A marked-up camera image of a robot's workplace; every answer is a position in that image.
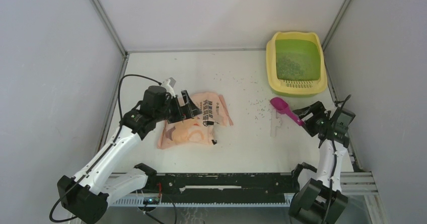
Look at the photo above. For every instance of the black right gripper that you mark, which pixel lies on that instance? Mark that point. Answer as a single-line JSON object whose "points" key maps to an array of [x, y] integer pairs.
{"points": [[316, 107]]}

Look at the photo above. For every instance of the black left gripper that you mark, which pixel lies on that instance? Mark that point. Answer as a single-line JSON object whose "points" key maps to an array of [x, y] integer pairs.
{"points": [[191, 109]]}

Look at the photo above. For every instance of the pink cat litter bag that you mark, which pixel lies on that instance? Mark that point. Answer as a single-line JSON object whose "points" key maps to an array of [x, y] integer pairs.
{"points": [[199, 129]]}

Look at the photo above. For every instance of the magenta plastic scoop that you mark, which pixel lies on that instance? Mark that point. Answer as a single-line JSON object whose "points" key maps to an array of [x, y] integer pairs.
{"points": [[282, 107]]}

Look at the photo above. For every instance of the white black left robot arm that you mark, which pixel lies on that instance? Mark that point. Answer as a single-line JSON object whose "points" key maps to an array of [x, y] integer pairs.
{"points": [[100, 162]]}

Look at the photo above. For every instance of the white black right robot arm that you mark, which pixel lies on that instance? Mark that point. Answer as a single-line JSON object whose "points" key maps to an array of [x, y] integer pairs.
{"points": [[321, 199]]}

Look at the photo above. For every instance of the yellow green litter box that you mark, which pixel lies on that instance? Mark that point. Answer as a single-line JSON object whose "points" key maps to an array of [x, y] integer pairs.
{"points": [[307, 43]]}

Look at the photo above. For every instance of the green litter pellets pile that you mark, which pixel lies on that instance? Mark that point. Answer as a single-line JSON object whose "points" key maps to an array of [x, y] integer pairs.
{"points": [[292, 66]]}

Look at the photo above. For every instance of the aluminium front frame rail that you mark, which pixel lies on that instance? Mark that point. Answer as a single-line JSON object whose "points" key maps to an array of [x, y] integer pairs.
{"points": [[143, 198]]}

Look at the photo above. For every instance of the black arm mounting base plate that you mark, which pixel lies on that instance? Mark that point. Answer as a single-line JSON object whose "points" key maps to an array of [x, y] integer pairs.
{"points": [[224, 188]]}

